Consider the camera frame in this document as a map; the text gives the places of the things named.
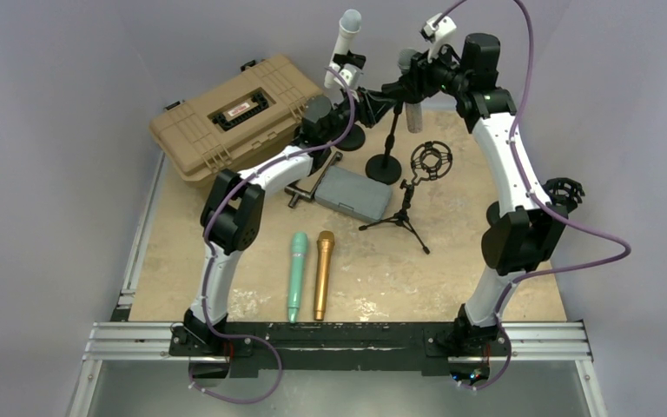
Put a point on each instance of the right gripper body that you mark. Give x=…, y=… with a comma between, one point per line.
x=440, y=75

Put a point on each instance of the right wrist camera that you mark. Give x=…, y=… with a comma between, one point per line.
x=438, y=31

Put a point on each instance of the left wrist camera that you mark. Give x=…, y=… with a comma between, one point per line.
x=349, y=76

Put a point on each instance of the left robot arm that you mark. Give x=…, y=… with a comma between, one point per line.
x=231, y=217

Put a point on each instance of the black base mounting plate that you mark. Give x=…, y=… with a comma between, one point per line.
x=432, y=348

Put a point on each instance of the gold microphone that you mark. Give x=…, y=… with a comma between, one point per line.
x=325, y=248

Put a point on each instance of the black tripod shock mount stand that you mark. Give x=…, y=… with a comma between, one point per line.
x=429, y=162

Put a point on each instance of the tan plastic tool case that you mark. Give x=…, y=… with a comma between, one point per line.
x=237, y=124

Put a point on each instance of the white microphone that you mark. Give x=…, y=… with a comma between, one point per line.
x=349, y=27

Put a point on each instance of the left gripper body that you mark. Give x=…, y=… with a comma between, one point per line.
x=362, y=110

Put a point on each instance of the black shock-mount stand, right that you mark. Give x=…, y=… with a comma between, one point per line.
x=563, y=192

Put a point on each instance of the aluminium rail frame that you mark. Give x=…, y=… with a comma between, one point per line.
x=121, y=339

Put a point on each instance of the mint green microphone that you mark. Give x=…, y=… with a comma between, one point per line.
x=299, y=246

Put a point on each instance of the glitter silver microphone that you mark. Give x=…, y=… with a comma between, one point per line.
x=414, y=117

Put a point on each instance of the grey plastic case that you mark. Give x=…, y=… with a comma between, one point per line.
x=353, y=194

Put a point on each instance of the black round-base stand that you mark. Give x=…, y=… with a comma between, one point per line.
x=385, y=167
x=356, y=137

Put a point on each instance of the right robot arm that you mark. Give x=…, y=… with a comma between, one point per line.
x=521, y=235

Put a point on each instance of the dark metal pipe wrench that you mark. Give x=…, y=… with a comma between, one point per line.
x=307, y=195

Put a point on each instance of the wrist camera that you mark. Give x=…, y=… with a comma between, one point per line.
x=349, y=76
x=438, y=31

